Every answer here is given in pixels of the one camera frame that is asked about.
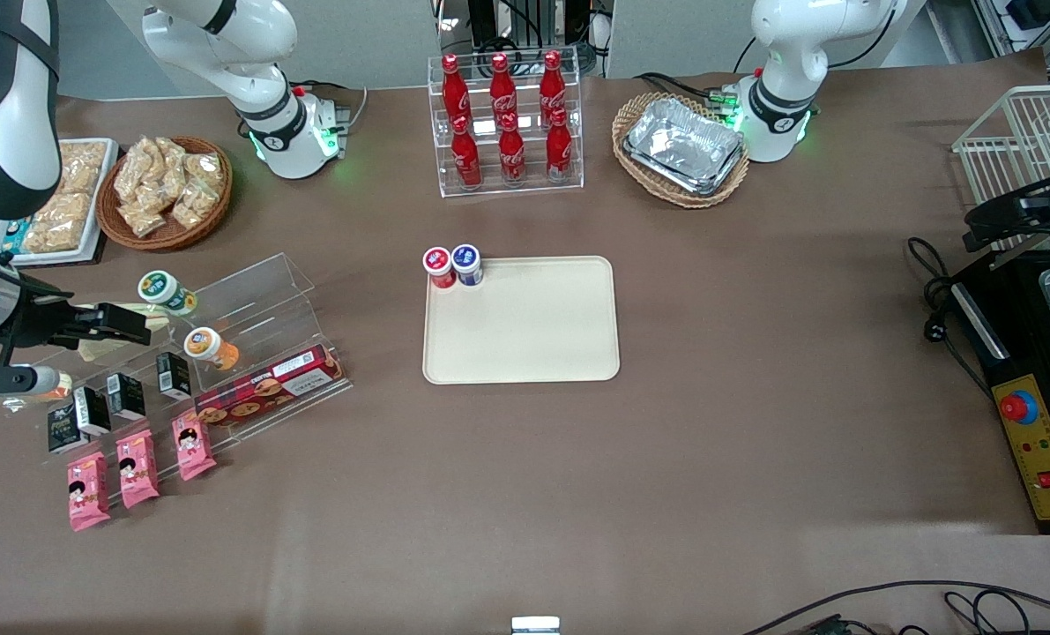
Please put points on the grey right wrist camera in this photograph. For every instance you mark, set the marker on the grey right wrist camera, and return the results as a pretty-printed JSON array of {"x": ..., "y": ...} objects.
[{"x": 4, "y": 381}]

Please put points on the black carton gold print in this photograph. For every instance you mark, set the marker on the black carton gold print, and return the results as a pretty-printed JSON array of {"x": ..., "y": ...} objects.
[{"x": 63, "y": 430}]

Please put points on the red cola bottle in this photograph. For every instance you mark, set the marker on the red cola bottle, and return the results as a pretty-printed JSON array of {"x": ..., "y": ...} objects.
[
  {"x": 512, "y": 157},
  {"x": 466, "y": 159},
  {"x": 502, "y": 88},
  {"x": 552, "y": 86},
  {"x": 454, "y": 93},
  {"x": 559, "y": 150}
]

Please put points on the triangle sandwich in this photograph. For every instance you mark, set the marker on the triangle sandwich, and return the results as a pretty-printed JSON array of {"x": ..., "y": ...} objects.
[
  {"x": 119, "y": 351},
  {"x": 66, "y": 389}
]

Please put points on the white rectangular dish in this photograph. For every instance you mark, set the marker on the white rectangular dish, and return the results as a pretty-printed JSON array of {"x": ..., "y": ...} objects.
[{"x": 101, "y": 212}]

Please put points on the light wicker basket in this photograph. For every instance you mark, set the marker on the light wicker basket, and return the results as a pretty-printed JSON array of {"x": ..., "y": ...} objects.
[{"x": 683, "y": 199}]

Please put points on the packed cracker block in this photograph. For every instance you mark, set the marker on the packed cracker block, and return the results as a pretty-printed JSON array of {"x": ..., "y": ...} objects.
[
  {"x": 79, "y": 168},
  {"x": 62, "y": 225}
]

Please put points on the small black carton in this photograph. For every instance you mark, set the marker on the small black carton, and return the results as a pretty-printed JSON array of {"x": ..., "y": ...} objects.
[
  {"x": 173, "y": 375},
  {"x": 125, "y": 397},
  {"x": 93, "y": 410}
]

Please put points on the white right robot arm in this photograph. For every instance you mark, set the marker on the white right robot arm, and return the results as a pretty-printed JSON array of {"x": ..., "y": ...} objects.
[{"x": 260, "y": 35}]

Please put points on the beige plastic tray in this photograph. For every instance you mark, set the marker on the beige plastic tray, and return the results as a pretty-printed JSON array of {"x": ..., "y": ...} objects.
[{"x": 533, "y": 326}]

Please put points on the pink snack packet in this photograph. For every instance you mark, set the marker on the pink snack packet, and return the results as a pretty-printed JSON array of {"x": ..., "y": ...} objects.
[
  {"x": 193, "y": 445},
  {"x": 88, "y": 492},
  {"x": 137, "y": 469}
]

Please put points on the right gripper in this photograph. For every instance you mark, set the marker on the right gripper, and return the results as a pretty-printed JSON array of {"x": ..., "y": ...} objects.
[{"x": 38, "y": 319}]

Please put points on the brown wicker basket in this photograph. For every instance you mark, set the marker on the brown wicker basket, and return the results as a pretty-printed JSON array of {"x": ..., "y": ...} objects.
[{"x": 172, "y": 240}]

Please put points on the red lid cup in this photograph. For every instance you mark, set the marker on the red lid cup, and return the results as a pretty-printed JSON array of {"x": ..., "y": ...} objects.
[{"x": 438, "y": 265}]

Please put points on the teal snack packet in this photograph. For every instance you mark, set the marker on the teal snack packet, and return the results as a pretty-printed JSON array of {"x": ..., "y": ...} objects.
[{"x": 15, "y": 234}]

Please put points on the blue lid cup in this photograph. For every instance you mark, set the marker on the blue lid cup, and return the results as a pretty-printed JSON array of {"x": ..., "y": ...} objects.
[{"x": 466, "y": 261}]

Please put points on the clear bag of snacks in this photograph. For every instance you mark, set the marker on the clear bag of snacks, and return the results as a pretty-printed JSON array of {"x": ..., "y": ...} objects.
[
  {"x": 205, "y": 169},
  {"x": 134, "y": 172},
  {"x": 170, "y": 163},
  {"x": 143, "y": 220},
  {"x": 194, "y": 207}
]

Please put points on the red cookie box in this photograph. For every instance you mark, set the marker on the red cookie box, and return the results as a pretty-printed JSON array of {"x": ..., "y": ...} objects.
[{"x": 269, "y": 388}]

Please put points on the clear acrylic bottle rack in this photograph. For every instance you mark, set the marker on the clear acrylic bottle rack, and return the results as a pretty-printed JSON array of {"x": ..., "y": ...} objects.
[{"x": 507, "y": 190}]

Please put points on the black sealing machine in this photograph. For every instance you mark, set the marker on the black sealing machine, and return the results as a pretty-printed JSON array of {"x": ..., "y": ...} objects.
[{"x": 1018, "y": 353}]

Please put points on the stacked foil trays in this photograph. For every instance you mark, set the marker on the stacked foil trays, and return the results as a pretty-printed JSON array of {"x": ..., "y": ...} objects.
[{"x": 683, "y": 145}]

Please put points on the black background equipment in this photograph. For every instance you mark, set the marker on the black background equipment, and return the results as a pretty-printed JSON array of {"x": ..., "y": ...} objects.
[{"x": 489, "y": 18}]

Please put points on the clear acrylic stepped shelf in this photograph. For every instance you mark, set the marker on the clear acrylic stepped shelf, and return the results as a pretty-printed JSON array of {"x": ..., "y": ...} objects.
[{"x": 260, "y": 300}]

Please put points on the orange lid cup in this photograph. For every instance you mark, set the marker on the orange lid cup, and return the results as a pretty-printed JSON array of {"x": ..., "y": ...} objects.
[{"x": 205, "y": 344}]

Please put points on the green lid cup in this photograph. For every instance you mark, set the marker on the green lid cup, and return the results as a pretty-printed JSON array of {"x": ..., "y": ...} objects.
[{"x": 161, "y": 289}]

